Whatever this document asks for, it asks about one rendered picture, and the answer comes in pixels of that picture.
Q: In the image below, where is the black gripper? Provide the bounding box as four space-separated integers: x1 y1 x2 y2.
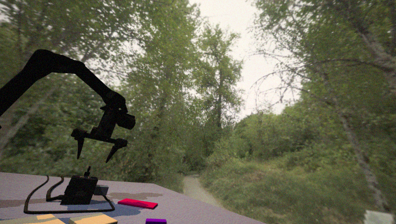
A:
71 120 127 163

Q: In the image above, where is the red rectangular block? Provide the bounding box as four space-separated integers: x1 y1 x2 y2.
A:
118 198 158 209

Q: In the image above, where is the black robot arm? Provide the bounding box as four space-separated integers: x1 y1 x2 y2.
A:
0 49 135 130

